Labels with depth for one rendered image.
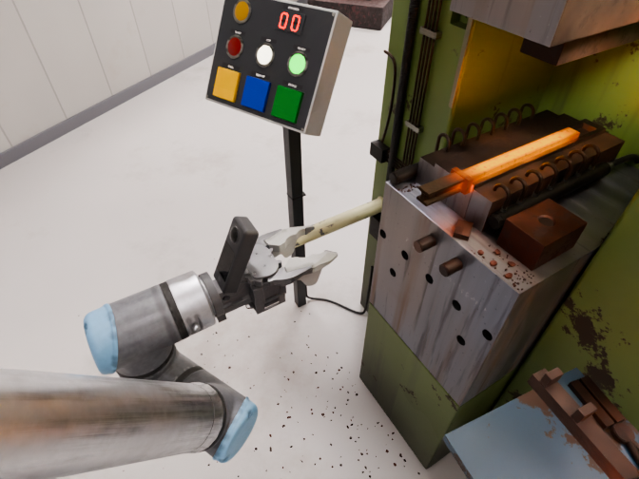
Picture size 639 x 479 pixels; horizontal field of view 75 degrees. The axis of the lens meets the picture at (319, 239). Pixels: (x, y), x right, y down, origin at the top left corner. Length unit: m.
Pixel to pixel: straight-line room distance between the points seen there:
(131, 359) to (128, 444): 0.19
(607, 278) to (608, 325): 0.10
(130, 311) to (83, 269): 1.66
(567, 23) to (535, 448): 0.65
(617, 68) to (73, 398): 1.18
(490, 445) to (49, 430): 0.64
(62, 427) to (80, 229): 2.14
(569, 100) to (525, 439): 0.84
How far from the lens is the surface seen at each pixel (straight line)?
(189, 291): 0.63
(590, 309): 1.01
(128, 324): 0.62
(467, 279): 0.88
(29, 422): 0.39
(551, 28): 0.72
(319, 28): 1.07
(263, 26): 1.16
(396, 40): 1.17
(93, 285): 2.18
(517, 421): 0.85
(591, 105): 1.27
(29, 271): 2.41
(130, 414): 0.47
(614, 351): 1.04
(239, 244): 0.60
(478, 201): 0.87
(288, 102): 1.07
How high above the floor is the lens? 1.49
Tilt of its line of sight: 44 degrees down
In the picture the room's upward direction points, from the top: straight up
